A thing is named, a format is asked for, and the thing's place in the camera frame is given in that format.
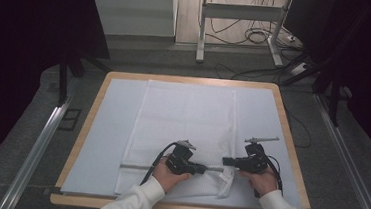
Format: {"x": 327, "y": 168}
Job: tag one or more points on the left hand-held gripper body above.
{"x": 179, "y": 159}

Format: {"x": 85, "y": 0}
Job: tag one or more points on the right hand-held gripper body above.
{"x": 252, "y": 160}

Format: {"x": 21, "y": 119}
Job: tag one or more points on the white mesh laundry bag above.
{"x": 186, "y": 114}

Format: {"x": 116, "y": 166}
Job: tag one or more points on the person's left hand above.
{"x": 166, "y": 178}

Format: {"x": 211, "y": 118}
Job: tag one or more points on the person's right hand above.
{"x": 262, "y": 182}

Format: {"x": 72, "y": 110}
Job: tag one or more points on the wooden table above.
{"x": 284, "y": 115}

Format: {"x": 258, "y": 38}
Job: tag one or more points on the white table mat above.
{"x": 104, "y": 138}

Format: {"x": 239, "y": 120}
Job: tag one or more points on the black metal stand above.
{"x": 334, "y": 99}
{"x": 63, "y": 81}

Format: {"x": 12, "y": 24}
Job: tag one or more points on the white power strip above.
{"x": 299, "y": 68}

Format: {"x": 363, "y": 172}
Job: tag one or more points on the white cabinet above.
{"x": 130, "y": 10}

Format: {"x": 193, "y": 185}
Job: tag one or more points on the aluminium floor rail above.
{"x": 39, "y": 146}
{"x": 349, "y": 164}

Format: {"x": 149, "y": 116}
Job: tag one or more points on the white desk frame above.
{"x": 241, "y": 11}

